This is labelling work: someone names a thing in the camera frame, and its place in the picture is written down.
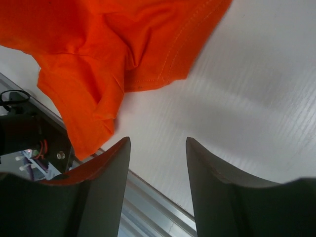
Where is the aluminium mounting rail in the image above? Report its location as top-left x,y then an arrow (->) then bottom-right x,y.
0,72 -> 198,237

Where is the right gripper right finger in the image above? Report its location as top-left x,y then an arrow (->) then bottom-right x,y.
186,137 -> 316,237

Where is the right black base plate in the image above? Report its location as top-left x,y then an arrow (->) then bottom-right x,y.
0,90 -> 74,173

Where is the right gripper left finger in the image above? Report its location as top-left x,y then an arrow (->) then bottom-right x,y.
0,137 -> 131,237

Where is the orange t shirt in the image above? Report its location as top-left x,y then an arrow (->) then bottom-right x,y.
0,0 -> 231,159

